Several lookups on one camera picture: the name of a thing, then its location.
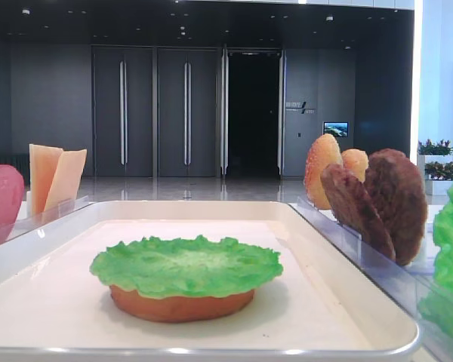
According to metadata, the white rectangular tray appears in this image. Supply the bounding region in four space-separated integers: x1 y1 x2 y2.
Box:
0 201 421 361

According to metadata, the white flower planter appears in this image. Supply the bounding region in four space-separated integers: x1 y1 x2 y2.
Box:
417 139 453 196

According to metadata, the plain bun half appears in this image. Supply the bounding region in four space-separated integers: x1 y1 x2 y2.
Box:
341 149 368 183

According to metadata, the right clear acrylic rack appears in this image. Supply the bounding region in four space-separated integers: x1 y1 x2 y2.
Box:
291 198 453 361

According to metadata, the orange cheese slice right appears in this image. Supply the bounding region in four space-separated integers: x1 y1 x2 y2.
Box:
45 149 87 211

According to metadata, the rear brown meat patty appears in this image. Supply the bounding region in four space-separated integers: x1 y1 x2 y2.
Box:
364 149 427 265

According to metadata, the brown meat patty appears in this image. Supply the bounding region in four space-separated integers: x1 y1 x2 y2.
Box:
364 149 427 265
320 164 396 261

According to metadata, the left clear acrylic rack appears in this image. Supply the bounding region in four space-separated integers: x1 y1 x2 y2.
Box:
0 196 90 245

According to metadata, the clear acrylic rack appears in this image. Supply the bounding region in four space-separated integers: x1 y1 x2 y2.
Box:
0 196 90 245
291 198 453 361

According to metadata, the small wall screen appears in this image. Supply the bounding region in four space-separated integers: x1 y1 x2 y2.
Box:
323 122 349 137

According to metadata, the front brown meat patty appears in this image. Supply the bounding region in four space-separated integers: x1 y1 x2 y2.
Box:
320 164 396 261

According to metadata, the orange cheese slice left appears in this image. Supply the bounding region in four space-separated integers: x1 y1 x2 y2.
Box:
29 144 63 216

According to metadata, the green lettuce leaf on tray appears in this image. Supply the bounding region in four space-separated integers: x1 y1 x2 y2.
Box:
90 235 283 299

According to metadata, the green lettuce leaf in rack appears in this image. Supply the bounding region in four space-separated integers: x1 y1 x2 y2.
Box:
418 184 453 338

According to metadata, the sesame top bun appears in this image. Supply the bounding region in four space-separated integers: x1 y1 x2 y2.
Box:
304 133 343 210

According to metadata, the bottom bun slice on tray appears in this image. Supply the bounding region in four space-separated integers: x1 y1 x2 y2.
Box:
110 285 255 323

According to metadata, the red tomato slice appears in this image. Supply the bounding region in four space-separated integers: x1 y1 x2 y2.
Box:
0 164 26 231

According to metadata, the orange cheese slice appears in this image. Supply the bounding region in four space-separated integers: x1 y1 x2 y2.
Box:
45 149 87 211
29 144 63 216

